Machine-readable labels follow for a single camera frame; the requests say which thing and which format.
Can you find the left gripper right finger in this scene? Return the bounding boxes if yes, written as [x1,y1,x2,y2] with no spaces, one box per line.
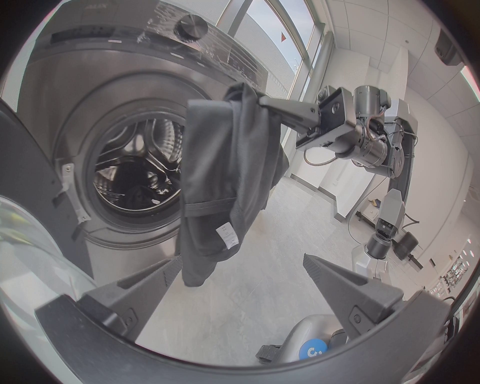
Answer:
[303,253,404,340]

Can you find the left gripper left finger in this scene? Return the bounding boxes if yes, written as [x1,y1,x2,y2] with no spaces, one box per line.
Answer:
[77,256,182,340]

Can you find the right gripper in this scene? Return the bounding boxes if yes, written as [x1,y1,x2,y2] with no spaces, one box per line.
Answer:
[258,87,389,166]

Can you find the dark grey garment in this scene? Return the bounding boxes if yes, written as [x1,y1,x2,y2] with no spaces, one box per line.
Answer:
[179,82,290,288]

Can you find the heap of dark clothes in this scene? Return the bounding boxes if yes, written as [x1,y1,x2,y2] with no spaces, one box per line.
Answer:
[112,164,178,211]

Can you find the washing machine door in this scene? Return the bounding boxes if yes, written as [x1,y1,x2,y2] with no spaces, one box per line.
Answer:
[0,97,95,331]

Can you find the grey washing machine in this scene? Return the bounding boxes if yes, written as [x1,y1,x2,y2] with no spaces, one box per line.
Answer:
[15,0,269,281]

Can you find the window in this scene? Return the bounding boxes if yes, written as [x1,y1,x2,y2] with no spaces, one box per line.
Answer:
[215,0,335,178]

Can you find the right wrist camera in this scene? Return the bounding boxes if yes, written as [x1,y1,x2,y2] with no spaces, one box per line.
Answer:
[317,85,338,106]

